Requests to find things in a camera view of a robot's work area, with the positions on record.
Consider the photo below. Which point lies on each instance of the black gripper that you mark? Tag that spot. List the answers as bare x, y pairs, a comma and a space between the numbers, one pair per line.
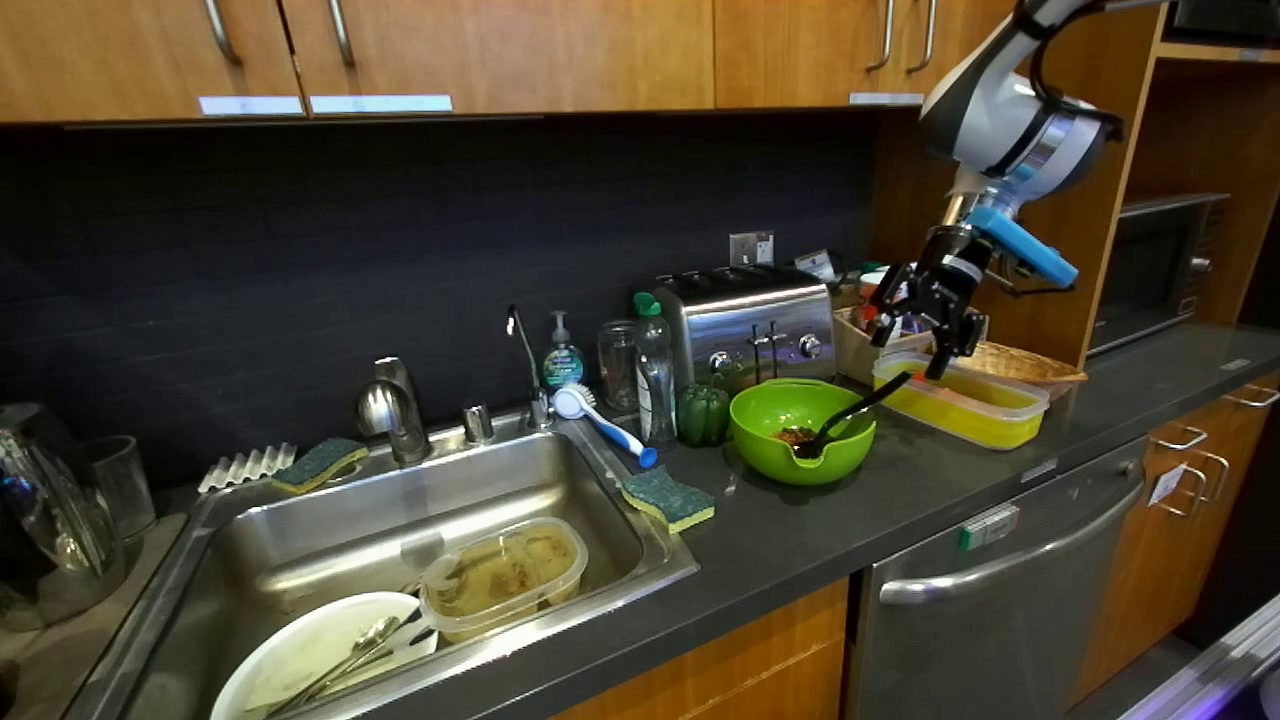
935, 292

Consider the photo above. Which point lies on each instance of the black spoon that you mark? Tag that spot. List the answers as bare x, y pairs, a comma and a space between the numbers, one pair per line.
812, 446

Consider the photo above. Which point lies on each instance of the robot arm white and blue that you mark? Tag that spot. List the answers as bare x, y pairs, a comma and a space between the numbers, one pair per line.
1013, 137

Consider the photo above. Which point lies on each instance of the food scraps in bowl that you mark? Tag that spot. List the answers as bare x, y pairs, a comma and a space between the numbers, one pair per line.
796, 432

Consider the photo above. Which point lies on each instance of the green plastic bowl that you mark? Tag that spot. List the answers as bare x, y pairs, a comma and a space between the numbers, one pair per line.
760, 408

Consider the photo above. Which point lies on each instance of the green sponge behind sink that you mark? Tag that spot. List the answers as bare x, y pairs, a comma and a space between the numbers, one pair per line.
320, 467

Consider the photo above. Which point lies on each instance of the stainless steel sink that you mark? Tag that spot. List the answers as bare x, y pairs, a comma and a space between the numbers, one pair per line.
256, 557

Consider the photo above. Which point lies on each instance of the white plate in sink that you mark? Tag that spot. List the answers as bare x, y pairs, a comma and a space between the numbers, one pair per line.
301, 651

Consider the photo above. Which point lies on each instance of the woven wicker basket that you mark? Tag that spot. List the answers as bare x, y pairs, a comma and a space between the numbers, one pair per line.
994, 360

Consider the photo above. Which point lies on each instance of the yellow-green lidded container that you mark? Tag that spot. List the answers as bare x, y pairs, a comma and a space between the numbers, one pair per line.
962, 404

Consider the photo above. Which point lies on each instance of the stainless steel toaster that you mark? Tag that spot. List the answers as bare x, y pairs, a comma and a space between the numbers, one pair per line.
746, 326

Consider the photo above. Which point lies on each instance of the black microwave oven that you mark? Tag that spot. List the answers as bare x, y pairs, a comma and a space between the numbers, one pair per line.
1163, 261

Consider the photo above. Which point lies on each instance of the yellow green sponge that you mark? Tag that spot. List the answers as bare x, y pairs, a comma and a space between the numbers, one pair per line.
668, 502

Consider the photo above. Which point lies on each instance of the clear glass jar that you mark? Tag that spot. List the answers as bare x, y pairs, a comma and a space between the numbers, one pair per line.
618, 365

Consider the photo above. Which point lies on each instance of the wooden lower cabinet drawers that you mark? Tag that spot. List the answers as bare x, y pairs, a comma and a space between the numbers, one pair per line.
1188, 480

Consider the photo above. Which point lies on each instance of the soap dispenser bottle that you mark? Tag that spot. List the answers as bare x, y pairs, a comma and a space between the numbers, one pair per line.
560, 365

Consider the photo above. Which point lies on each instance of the clear plastic food container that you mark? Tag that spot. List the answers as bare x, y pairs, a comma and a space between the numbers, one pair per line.
504, 573

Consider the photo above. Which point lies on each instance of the chrome kitchen faucet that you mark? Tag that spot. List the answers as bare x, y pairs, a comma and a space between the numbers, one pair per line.
387, 408

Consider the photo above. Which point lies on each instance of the white dish rack piece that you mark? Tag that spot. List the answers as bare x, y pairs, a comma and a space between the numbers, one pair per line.
247, 469

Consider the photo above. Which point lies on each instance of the clear glass pitcher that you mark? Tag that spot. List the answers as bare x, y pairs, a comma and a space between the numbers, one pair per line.
83, 502

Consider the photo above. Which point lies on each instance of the wooden upper cabinets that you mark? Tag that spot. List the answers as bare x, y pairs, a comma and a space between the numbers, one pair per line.
65, 63

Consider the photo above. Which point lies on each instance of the dishwasher with steel handle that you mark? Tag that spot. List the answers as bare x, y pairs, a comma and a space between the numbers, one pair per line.
990, 618

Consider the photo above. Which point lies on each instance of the white dish brush blue handle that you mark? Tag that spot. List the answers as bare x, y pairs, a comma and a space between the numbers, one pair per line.
579, 404

